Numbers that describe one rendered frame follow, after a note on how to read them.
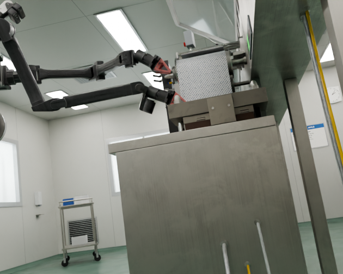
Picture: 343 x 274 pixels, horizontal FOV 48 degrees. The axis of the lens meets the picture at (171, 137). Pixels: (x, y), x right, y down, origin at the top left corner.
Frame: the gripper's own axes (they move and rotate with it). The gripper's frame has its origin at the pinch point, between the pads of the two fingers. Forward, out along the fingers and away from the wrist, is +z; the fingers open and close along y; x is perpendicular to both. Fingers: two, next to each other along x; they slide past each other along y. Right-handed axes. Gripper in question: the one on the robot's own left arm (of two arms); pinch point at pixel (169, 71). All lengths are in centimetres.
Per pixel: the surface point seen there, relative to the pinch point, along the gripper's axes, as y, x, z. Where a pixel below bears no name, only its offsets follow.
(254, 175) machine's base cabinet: 33, -26, 60
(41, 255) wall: -489, -302, -193
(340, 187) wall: -546, 79, 199
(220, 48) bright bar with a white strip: -23.9, 30.0, 10.0
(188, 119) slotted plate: 25.5, -19.4, 26.5
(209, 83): 7.2, 2.3, 22.3
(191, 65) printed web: 7.2, 5.9, 10.1
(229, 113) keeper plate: 29, -10, 40
